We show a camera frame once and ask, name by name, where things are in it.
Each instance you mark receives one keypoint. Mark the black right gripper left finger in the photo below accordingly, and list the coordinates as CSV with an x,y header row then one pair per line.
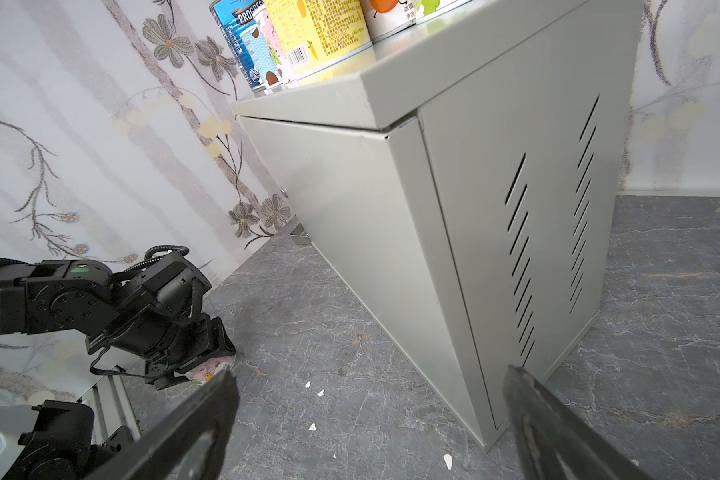
x,y
192,438

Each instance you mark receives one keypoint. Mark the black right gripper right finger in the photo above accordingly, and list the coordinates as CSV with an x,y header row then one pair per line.
x,y
552,441

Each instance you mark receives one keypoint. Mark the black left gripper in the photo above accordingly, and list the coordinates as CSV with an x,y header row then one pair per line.
x,y
193,346

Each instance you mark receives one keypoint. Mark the pink label can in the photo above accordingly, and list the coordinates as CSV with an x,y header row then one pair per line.
x,y
211,368

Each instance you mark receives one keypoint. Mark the yellow label can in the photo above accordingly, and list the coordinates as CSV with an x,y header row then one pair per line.
x,y
316,34

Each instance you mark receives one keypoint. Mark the blue label tall can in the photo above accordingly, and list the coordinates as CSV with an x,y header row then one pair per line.
x,y
237,20

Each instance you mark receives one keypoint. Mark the red label can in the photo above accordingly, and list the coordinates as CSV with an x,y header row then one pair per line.
x,y
270,48

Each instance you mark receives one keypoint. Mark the orange label can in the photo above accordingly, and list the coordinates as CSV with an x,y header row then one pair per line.
x,y
387,17

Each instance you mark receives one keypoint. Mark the lime label can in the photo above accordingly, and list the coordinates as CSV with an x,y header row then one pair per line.
x,y
426,10

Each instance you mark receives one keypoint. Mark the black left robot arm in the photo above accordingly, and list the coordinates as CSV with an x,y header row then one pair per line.
x,y
152,309

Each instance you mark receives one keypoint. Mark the metal instrument tray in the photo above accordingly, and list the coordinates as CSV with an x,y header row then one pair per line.
x,y
300,236

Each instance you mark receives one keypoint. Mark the grey metal cabinet box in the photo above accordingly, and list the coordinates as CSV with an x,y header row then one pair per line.
x,y
460,177

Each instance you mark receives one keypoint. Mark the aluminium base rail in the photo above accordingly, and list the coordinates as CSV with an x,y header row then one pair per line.
x,y
67,440

